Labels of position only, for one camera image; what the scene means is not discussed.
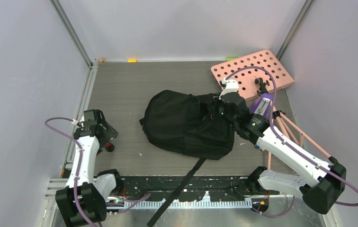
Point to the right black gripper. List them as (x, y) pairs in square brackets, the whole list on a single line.
[(220, 101)]

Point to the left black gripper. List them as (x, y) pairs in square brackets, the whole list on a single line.
[(110, 135)]

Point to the red black stamp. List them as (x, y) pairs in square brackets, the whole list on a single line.
[(109, 147)]

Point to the black backpack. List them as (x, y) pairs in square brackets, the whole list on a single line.
[(189, 125)]

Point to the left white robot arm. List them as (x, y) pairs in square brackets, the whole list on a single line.
[(83, 199)]

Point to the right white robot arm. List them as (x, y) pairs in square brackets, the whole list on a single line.
[(319, 183)]

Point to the purple metronome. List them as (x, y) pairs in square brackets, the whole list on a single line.
[(261, 105)]

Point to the pink perforated stand board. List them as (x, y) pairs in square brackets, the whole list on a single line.
[(265, 59)]

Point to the colourful toy train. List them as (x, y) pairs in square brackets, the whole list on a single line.
[(259, 148)]

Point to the green block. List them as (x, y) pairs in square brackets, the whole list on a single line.
[(231, 58)]

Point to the small wooden cork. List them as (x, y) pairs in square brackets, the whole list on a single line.
[(101, 60)]

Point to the yellow block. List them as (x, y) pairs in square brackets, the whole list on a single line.
[(132, 60)]

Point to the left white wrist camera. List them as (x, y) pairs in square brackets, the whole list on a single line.
[(75, 122)]

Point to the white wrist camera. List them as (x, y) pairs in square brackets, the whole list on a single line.
[(229, 86), (75, 122)]

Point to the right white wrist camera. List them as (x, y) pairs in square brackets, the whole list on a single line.
[(229, 86)]

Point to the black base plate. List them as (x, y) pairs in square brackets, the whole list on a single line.
[(217, 187)]

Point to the slotted aluminium rail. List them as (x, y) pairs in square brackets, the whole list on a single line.
[(247, 203)]

